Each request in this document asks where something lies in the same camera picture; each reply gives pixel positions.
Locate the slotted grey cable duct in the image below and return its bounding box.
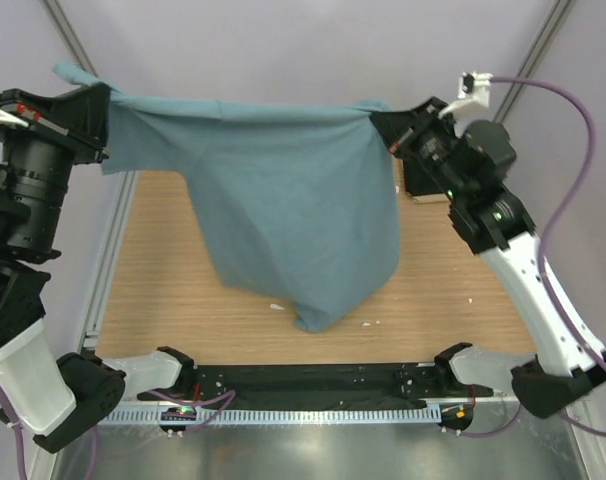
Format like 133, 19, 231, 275
100, 403, 441, 427

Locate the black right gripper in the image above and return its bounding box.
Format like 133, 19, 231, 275
373, 97, 471, 205

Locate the folded beige t-shirt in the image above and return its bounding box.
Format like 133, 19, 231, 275
410, 194, 449, 204

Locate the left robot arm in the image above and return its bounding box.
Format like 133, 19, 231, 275
0, 83, 196, 453

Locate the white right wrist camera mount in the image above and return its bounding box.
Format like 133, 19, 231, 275
438, 71, 493, 120

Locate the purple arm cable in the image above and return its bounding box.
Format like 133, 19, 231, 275
455, 75, 606, 441
0, 369, 237, 480

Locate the teal blue t-shirt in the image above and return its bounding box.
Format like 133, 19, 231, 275
51, 60, 402, 334

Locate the folded black t-shirt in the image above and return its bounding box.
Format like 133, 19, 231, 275
403, 161, 447, 197

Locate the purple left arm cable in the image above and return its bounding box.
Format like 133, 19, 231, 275
0, 369, 237, 480

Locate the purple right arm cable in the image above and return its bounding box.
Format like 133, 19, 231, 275
455, 75, 606, 441

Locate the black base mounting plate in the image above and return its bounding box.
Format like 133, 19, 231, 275
162, 363, 492, 411

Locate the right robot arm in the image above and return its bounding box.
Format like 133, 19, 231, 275
370, 97, 606, 419

